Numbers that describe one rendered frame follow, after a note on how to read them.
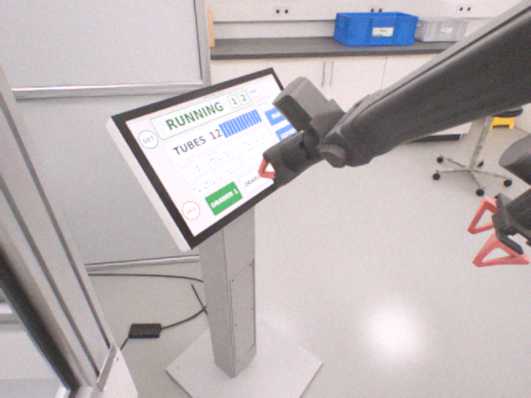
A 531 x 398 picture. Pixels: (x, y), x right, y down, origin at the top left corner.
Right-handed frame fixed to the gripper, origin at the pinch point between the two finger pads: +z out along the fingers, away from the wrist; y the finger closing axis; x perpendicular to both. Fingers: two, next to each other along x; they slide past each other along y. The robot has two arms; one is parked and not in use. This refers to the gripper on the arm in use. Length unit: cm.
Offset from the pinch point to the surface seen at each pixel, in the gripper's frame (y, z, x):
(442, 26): -310, 43, -20
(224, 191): -0.3, 15.0, -0.1
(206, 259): -4, 48, 16
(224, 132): -9.4, 15.0, -12.4
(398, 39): -268, 65, -29
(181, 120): -0.3, 14.9, -18.7
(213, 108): -10.3, 15.0, -18.7
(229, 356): -3, 74, 57
